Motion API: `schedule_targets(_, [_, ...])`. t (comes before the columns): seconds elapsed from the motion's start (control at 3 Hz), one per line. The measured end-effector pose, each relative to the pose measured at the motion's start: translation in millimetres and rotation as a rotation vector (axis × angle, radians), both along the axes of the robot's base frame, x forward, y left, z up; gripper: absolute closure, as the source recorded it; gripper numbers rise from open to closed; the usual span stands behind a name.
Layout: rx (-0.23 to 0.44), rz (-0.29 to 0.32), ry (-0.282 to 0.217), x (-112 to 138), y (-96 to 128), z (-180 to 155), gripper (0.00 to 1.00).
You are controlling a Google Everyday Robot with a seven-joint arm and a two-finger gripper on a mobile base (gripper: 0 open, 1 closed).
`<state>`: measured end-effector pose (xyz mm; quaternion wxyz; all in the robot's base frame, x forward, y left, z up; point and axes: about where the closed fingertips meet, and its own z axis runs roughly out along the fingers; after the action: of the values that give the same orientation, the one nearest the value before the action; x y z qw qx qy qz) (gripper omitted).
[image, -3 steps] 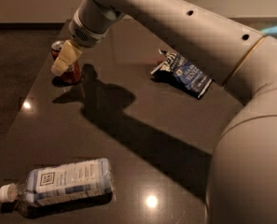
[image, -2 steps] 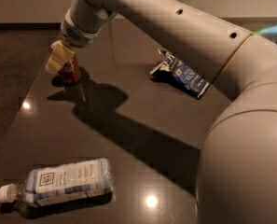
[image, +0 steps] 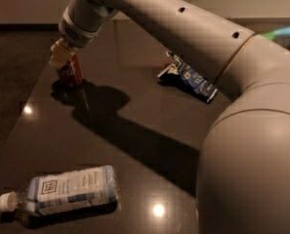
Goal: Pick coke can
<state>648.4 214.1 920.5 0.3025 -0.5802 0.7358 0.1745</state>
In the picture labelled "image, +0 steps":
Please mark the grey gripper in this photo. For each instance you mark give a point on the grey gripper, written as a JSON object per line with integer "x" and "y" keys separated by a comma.
{"x": 76, "y": 34}

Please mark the red coke can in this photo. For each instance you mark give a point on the red coke can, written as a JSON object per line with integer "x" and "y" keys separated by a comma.
{"x": 70, "y": 74}

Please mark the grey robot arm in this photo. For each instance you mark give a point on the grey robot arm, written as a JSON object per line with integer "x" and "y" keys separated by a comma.
{"x": 243, "y": 176}

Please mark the blue chip bag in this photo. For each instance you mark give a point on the blue chip bag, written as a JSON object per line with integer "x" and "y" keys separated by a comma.
{"x": 183, "y": 76}

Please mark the clear plastic water bottle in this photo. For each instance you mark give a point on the clear plastic water bottle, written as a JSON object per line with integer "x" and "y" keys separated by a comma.
{"x": 66, "y": 192}

